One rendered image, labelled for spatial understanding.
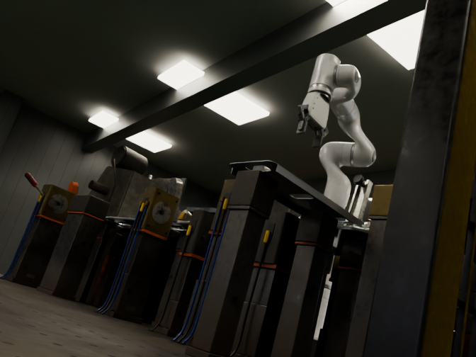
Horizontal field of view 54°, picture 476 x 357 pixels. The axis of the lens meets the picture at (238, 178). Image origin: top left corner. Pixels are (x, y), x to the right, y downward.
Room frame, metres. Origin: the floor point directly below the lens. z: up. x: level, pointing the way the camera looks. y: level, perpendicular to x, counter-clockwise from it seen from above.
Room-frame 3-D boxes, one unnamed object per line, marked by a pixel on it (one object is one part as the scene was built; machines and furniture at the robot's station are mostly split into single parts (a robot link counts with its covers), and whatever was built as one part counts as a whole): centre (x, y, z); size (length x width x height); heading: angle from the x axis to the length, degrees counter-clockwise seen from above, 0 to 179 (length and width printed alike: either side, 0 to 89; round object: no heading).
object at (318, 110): (1.42, -0.19, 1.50); 0.10 x 0.07 x 0.11; 132
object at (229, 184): (0.99, -0.01, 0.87); 0.12 x 0.07 x 0.35; 132
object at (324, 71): (1.43, -0.19, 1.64); 0.09 x 0.08 x 0.13; 60
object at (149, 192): (1.27, 0.20, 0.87); 0.12 x 0.07 x 0.35; 132
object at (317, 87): (1.43, -0.19, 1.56); 0.09 x 0.08 x 0.03; 132
